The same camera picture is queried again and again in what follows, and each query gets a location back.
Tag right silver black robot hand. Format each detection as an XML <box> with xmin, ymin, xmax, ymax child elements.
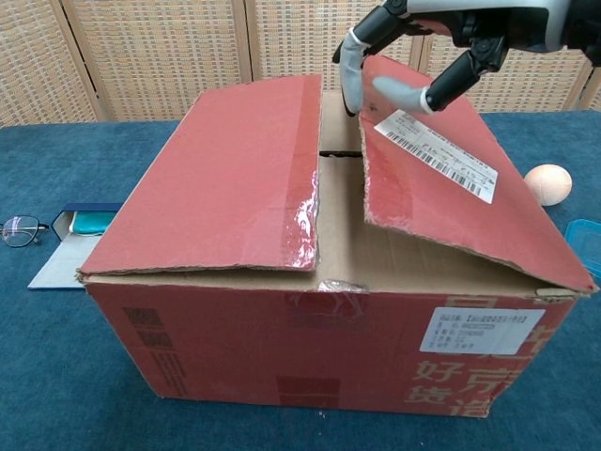
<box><xmin>331</xmin><ymin>0</ymin><xmax>601</xmax><ymax>117</ymax></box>

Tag red printed cardboard box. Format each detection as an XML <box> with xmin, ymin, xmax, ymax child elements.
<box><xmin>76</xmin><ymin>54</ymin><xmax>598</xmax><ymax>420</ymax></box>

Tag teal blue tablecloth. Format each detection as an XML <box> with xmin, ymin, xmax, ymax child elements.
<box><xmin>0</xmin><ymin>109</ymin><xmax>601</xmax><ymax>451</ymax></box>

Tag beige wooden egg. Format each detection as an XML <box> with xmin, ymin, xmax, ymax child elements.
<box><xmin>523</xmin><ymin>163</ymin><xmax>574</xmax><ymax>207</ymax></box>

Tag clear blue plastic container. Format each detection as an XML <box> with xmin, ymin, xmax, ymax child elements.
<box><xmin>562</xmin><ymin>218</ymin><xmax>601</xmax><ymax>284</ymax></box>

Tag woven rattan folding screen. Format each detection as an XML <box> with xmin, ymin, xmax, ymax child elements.
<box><xmin>0</xmin><ymin>0</ymin><xmax>601</xmax><ymax>129</ymax></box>

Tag teal cleaning cloth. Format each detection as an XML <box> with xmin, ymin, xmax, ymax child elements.
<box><xmin>69</xmin><ymin>210</ymin><xmax>114</xmax><ymax>235</ymax></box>

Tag blue glasses case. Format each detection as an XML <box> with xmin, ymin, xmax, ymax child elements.
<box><xmin>26</xmin><ymin>202</ymin><xmax>124</xmax><ymax>291</ymax></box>

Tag thin-framed eyeglasses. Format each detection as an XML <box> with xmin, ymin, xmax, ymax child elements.
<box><xmin>0</xmin><ymin>214</ymin><xmax>51</xmax><ymax>249</ymax></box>

